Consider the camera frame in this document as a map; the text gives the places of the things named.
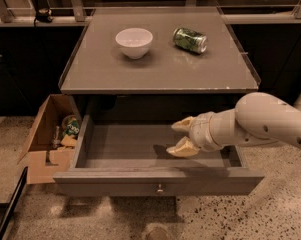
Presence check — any grey top drawer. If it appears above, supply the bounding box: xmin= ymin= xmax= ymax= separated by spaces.
xmin=54 ymin=115 xmax=264 ymax=196

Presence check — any green chip bag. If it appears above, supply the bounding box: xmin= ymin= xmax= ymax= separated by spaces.
xmin=61 ymin=115 xmax=80 ymax=139

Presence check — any grey drawer cabinet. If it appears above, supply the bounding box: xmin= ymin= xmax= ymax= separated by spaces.
xmin=58 ymin=6 xmax=262 ymax=125

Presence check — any small black device on ledge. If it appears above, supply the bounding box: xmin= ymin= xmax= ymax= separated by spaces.
xmin=35 ymin=8 xmax=53 ymax=23

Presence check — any white ceramic bowl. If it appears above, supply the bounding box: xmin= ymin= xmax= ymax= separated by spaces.
xmin=115 ymin=28 xmax=153 ymax=59

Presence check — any green soda can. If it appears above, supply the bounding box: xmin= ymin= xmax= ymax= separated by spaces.
xmin=173 ymin=28 xmax=207 ymax=54

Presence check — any black bar on floor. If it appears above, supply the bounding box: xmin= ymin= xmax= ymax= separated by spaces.
xmin=0 ymin=167 xmax=28 ymax=240

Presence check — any yellow sponge in box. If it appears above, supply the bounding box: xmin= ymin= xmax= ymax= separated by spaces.
xmin=61 ymin=135 xmax=77 ymax=148

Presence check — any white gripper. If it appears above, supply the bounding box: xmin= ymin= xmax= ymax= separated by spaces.
xmin=166 ymin=109 xmax=245 ymax=157

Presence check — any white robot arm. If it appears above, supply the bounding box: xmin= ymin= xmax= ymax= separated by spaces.
xmin=167 ymin=92 xmax=301 ymax=157

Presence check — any cardboard box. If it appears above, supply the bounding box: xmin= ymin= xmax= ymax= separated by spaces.
xmin=18 ymin=94 xmax=79 ymax=184

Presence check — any clear plastic bottle in box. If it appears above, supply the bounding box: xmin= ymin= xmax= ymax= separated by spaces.
xmin=52 ymin=126 xmax=61 ymax=149

